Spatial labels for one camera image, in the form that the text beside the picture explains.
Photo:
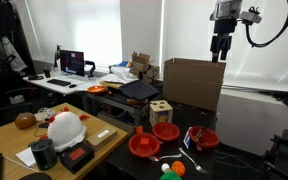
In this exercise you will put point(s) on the wooden desk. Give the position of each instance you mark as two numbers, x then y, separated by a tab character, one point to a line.
4	140

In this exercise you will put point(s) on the small orange-red block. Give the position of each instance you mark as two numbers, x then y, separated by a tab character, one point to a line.
139	129

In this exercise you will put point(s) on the black cup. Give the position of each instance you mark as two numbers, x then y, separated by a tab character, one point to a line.
47	72

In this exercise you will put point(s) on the tan flat cardboard box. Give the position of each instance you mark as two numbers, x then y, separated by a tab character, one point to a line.
101	137

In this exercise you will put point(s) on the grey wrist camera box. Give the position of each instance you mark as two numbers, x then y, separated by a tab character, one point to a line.
250	16

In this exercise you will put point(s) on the small open cardboard box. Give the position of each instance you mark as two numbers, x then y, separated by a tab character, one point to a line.
145	68

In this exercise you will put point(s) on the black keyboard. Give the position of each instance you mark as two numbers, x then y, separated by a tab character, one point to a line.
59	82

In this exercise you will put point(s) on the large cardboard box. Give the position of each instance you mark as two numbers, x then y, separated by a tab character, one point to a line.
192	83

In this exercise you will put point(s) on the orange bowl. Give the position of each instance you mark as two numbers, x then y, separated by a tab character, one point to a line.
96	89

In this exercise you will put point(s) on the black computer mouse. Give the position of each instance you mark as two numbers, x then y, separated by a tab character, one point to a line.
72	86
35	176

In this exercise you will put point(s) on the white paper bag pile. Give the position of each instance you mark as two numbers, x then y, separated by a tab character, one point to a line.
122	73

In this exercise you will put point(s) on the brown ball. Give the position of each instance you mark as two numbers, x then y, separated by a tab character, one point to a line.
25	120

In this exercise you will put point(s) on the orange toy ball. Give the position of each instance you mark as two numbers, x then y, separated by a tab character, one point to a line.
178	168

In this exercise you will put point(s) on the wooden shape sorter box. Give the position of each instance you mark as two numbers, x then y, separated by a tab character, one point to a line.
160	111

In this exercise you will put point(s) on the black cylinder speaker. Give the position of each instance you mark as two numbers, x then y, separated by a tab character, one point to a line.
44	155

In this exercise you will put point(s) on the silver spoon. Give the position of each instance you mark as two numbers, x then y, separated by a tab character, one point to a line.
165	157

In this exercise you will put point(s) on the white plush toy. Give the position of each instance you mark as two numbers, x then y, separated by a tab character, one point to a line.
65	131

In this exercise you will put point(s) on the green plastic toy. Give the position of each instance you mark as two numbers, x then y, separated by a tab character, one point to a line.
170	176

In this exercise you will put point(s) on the blue white packet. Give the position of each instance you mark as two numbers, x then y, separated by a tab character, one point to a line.
186	139

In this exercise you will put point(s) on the silver fork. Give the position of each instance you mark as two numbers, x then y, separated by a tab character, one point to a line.
194	161

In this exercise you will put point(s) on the white computer desk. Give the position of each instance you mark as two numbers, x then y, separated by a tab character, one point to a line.
50	87

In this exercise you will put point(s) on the black computer monitor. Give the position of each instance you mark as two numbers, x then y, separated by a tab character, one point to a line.
72	62

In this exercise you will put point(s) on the dark plastic bin lid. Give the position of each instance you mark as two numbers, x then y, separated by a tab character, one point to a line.
139	90

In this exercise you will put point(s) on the black metal cart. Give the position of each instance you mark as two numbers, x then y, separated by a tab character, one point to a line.
117	103

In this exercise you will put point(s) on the clear glass dish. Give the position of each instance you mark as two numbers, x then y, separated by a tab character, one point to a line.
44	113

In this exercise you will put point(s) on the black office chair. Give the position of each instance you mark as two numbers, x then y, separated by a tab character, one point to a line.
4	110

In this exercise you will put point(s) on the red block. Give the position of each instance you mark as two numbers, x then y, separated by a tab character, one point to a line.
144	141

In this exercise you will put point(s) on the white paper sheet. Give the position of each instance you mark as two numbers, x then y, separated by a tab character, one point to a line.
24	156

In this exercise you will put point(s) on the black box red label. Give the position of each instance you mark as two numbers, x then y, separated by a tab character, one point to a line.
76	156

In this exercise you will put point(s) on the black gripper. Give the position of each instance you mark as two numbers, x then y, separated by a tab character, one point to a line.
224	27

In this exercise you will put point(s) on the red plastic bowl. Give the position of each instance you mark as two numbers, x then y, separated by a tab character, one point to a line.
205	138
165	131
135	148

